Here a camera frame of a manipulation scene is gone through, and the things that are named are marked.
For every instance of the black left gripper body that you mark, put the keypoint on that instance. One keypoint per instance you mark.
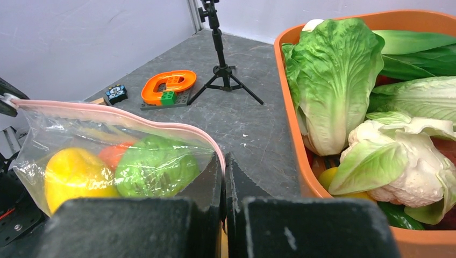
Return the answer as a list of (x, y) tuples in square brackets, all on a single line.
[(19, 213)]

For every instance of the green toy brick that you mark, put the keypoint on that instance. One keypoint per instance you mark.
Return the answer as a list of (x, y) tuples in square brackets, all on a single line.
[(168, 98)]

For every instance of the dark green toy vegetable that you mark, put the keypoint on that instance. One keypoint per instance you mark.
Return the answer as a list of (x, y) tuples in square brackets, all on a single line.
[(398, 218)]

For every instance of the green bumpy custard apple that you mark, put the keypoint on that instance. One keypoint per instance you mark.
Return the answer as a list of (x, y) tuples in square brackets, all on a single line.
[(155, 167)]

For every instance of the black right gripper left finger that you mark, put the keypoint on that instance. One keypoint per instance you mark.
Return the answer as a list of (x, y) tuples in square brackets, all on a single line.
[(187, 225)]

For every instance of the yellow toy lemon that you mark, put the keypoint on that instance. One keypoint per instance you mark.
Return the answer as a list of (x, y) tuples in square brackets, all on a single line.
[(76, 172)]

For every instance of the orange plastic basket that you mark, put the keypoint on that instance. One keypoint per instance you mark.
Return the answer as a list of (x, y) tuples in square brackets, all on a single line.
[(410, 243)]

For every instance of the green lettuce leaf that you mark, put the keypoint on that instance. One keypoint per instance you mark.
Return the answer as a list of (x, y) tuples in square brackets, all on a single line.
[(326, 115)]

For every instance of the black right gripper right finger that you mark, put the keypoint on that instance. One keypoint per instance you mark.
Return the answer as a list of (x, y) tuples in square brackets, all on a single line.
[(259, 225)]

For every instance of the black microphone tripod stand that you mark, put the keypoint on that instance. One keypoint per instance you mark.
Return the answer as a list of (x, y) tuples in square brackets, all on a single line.
[(223, 77)]

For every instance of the white napa cabbage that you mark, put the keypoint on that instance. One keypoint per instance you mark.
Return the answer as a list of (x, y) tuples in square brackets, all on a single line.
[(431, 97)]

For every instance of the small orange toy pumpkin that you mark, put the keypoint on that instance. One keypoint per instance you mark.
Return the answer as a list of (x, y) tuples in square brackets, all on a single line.
[(113, 154)]

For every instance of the clear zip top bag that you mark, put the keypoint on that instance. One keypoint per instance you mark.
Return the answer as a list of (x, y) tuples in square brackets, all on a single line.
[(55, 125)]

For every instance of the white toy cauliflower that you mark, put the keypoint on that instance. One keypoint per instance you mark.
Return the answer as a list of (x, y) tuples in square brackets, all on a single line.
[(391, 157)]

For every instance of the blue owl wooden block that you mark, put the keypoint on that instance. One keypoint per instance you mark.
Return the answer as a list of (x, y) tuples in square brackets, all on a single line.
[(115, 94)]

